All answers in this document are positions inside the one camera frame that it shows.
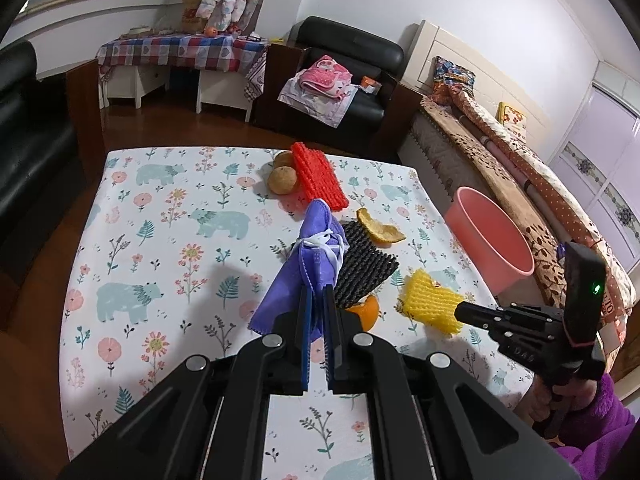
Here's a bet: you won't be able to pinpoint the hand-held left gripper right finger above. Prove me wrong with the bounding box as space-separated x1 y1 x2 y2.
322 285 584 480

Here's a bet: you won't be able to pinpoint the orange peel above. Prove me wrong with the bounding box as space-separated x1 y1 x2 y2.
356 207 407 246

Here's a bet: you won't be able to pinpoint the red patterned hanging cloth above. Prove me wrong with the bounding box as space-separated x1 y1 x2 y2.
244 45 271 99

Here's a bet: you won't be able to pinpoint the red foam fruit net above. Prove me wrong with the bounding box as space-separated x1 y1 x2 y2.
291 141 350 212

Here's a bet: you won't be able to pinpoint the pale purple wardrobe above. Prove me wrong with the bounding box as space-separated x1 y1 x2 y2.
547 67 640 272

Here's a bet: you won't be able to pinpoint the yellow floral pillow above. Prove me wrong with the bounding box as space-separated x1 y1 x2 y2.
496 101 529 131

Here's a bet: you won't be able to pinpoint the person's right forearm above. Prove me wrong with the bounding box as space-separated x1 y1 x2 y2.
550 372 640 480

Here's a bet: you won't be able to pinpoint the person's right hand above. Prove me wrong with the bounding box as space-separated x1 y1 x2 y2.
529 375 601 429

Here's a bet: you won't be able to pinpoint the white quilted mattress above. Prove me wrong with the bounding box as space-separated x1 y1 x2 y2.
397 110 482 222

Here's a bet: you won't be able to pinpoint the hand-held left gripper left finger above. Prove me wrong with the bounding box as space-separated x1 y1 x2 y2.
57 285 315 480

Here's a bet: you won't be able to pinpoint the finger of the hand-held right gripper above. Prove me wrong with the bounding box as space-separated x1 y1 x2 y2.
453 302 512 333

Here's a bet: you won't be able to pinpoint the bed with brown blanket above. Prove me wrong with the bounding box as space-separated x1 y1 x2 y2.
420 95 572 307

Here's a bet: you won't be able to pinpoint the purple face mask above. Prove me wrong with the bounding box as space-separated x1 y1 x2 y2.
249 199 350 341

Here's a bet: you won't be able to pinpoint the pink folded blanket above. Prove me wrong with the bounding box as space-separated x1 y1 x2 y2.
297 55 354 99

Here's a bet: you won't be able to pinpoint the colourful cartoon pillow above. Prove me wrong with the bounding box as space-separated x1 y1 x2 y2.
432 56 476 106

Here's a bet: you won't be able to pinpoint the cream wooden headboard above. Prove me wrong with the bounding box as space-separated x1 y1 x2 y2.
399 20 601 132

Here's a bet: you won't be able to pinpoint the black leather armchair wooden arms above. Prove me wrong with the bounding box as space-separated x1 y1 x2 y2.
0 39 109 291
255 16 426 156

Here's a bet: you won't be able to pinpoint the pink plastic bucket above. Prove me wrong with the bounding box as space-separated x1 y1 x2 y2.
443 186 536 295

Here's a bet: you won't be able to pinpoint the white low table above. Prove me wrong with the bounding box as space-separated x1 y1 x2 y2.
100 62 254 122

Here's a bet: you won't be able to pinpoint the pale floral sheet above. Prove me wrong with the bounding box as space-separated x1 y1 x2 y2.
277 80 359 129

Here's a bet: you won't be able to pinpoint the yellow foam fruit net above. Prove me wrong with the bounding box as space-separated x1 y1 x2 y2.
398 267 465 336

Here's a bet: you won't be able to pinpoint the black foam fruit net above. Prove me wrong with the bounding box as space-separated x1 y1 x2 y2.
332 220 401 309

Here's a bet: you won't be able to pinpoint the bed with patterned blankets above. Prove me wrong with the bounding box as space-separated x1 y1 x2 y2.
450 85 640 312

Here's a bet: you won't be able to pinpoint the brown potato front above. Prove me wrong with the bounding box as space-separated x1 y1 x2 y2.
267 165 301 195

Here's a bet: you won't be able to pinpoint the orange mandarin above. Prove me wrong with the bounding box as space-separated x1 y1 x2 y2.
345 294 381 334

